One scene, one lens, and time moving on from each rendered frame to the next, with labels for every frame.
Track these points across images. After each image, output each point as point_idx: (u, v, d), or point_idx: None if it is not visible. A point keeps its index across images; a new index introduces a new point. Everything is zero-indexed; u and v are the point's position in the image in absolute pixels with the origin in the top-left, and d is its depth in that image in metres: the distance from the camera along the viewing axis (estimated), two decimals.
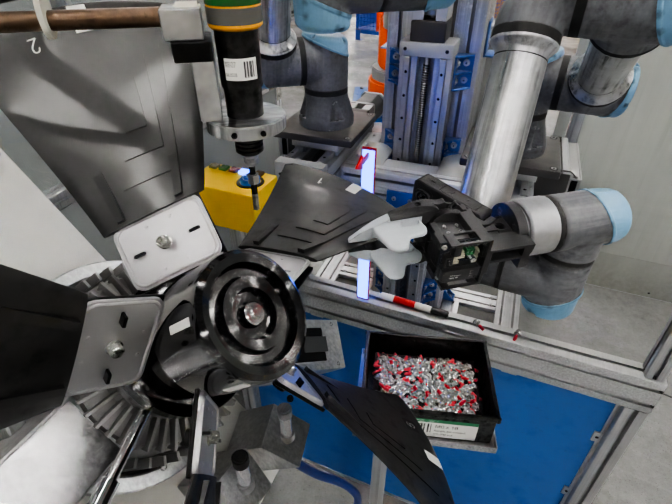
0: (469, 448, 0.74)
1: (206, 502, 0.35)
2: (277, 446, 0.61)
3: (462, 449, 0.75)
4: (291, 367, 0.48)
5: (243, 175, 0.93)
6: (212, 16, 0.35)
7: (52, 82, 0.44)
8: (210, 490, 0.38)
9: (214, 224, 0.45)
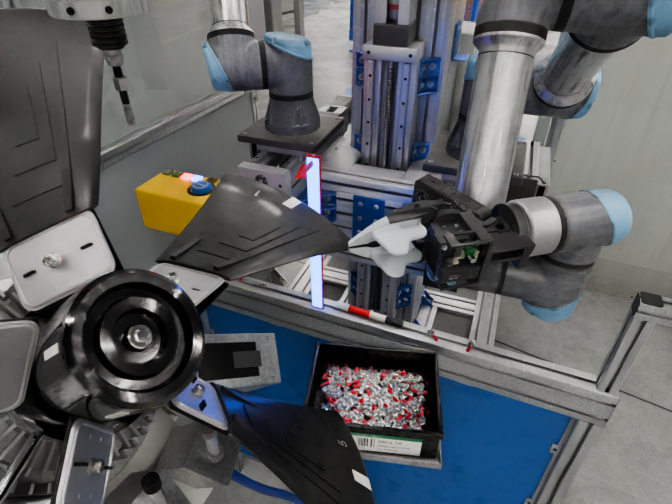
0: (413, 464, 0.72)
1: None
2: (203, 465, 0.59)
3: (406, 464, 0.73)
4: (197, 388, 0.47)
5: (194, 182, 0.91)
6: None
7: None
8: None
9: (109, 241, 0.43)
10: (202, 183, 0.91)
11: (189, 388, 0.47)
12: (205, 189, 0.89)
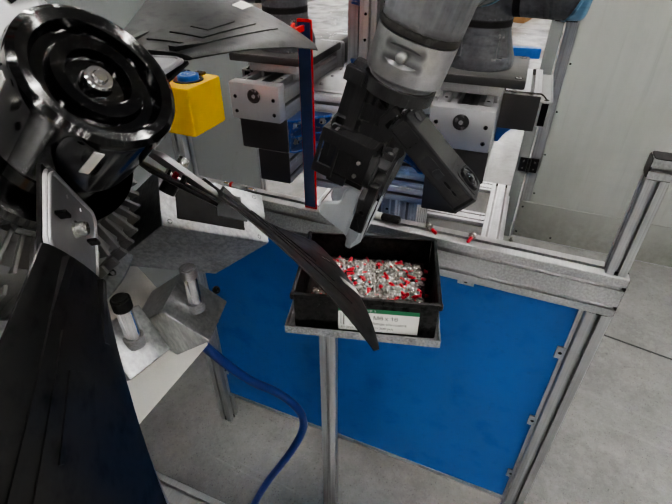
0: (411, 342, 0.68)
1: None
2: (183, 314, 0.55)
3: (403, 344, 0.68)
4: (81, 221, 0.35)
5: (180, 72, 0.87)
6: None
7: (187, 4, 0.58)
8: None
9: (171, 77, 0.44)
10: (189, 73, 0.86)
11: (77, 222, 0.36)
12: (192, 77, 0.85)
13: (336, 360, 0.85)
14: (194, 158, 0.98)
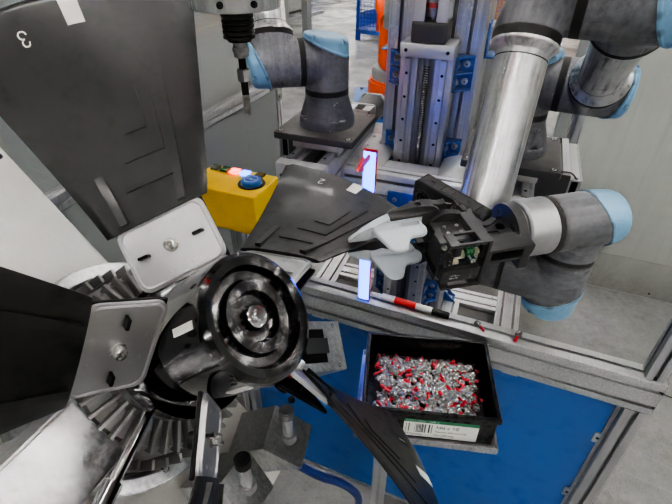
0: (470, 449, 0.74)
1: (59, 331, 0.32)
2: (279, 447, 0.61)
3: (463, 450, 0.75)
4: (218, 434, 0.40)
5: (244, 176, 0.93)
6: None
7: (310, 192, 0.66)
8: (64, 358, 0.34)
9: (301, 288, 0.50)
10: (252, 178, 0.92)
11: (212, 431, 0.41)
12: (256, 183, 0.91)
13: None
14: None
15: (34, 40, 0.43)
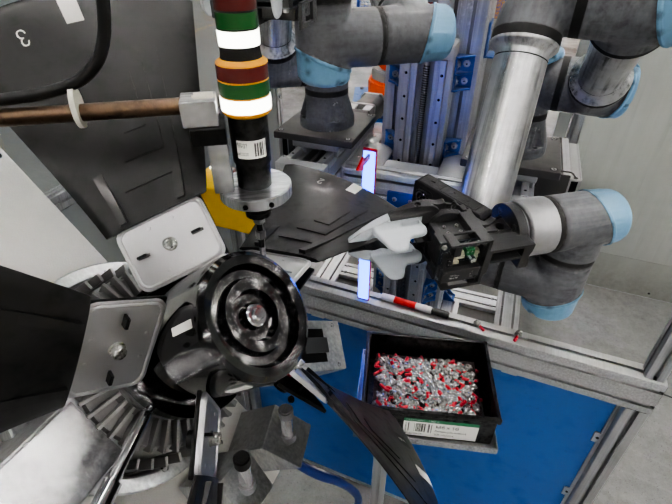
0: (470, 449, 0.74)
1: (58, 330, 0.32)
2: (278, 446, 0.61)
3: (463, 450, 0.75)
4: (217, 433, 0.40)
5: None
6: (226, 106, 0.39)
7: (309, 192, 0.66)
8: (63, 357, 0.34)
9: (300, 288, 0.50)
10: None
11: (211, 430, 0.41)
12: None
13: None
14: None
15: (33, 39, 0.43)
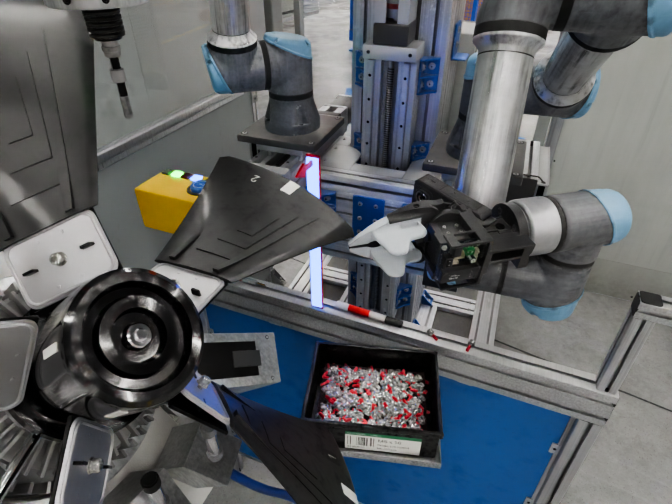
0: (413, 463, 0.72)
1: None
2: (203, 464, 0.59)
3: (406, 464, 0.73)
4: (97, 460, 0.38)
5: (194, 182, 0.91)
6: None
7: (240, 192, 0.64)
8: None
9: (208, 303, 0.48)
10: (202, 183, 0.91)
11: (93, 456, 0.39)
12: None
13: None
14: None
15: None
